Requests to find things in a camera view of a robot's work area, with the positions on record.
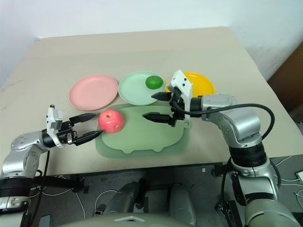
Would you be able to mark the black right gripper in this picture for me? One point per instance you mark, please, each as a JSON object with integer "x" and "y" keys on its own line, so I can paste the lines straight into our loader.
{"x": 176, "y": 105}

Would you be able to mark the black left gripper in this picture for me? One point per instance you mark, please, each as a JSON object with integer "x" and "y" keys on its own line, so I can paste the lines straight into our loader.
{"x": 66, "y": 133}

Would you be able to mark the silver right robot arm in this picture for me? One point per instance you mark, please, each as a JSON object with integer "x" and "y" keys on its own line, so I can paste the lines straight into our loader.
{"x": 246, "y": 127}

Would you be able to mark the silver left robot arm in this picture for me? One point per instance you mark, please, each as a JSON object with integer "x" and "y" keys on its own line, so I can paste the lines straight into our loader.
{"x": 22, "y": 144}

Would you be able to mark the light green plate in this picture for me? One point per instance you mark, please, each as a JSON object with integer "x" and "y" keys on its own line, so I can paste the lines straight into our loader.
{"x": 132, "y": 91}

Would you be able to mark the pink plate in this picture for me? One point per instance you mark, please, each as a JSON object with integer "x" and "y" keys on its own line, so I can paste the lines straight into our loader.
{"x": 93, "y": 92}

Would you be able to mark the yellow plate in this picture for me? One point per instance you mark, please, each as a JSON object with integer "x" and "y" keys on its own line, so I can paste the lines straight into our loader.
{"x": 202, "y": 85}

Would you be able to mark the green lime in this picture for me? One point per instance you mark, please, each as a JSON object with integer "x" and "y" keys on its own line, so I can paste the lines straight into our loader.
{"x": 154, "y": 82}

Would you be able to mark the red apple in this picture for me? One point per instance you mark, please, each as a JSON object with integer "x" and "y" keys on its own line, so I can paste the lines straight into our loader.
{"x": 111, "y": 121}

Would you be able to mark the light green pig-shaped board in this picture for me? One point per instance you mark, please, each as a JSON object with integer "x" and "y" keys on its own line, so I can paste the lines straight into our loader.
{"x": 142, "y": 137}

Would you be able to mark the dark green rectangular mat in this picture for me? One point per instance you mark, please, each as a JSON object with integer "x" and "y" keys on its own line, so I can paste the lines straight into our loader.
{"x": 181, "y": 147}

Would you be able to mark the dark grey rounded shape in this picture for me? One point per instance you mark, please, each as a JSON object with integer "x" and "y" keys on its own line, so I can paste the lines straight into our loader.
{"x": 125, "y": 196}

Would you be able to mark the light grey rounded shape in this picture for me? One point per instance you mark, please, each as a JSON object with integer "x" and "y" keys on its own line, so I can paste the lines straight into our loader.
{"x": 182, "y": 203}

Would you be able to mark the grey robot torso cover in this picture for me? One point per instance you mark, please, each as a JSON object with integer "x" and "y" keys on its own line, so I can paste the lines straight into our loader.
{"x": 154, "y": 221}

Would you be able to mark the brown wooden cabinet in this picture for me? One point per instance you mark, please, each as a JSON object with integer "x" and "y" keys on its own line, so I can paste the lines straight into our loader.
{"x": 287, "y": 82}

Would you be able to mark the white box on floor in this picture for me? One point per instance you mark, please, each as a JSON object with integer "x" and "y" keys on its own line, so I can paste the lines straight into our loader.
{"x": 299, "y": 176}

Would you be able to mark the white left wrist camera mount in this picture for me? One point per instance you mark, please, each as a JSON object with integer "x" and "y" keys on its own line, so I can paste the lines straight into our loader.
{"x": 54, "y": 118}

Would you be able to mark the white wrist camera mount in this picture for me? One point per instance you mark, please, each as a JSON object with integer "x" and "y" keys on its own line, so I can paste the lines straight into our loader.
{"x": 183, "y": 82}
{"x": 54, "y": 118}

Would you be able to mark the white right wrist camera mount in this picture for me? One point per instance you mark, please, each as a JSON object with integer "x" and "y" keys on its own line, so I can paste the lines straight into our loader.
{"x": 183, "y": 82}

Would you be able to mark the black table frame bracket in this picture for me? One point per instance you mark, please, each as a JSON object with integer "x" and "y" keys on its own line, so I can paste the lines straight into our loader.
{"x": 219, "y": 170}

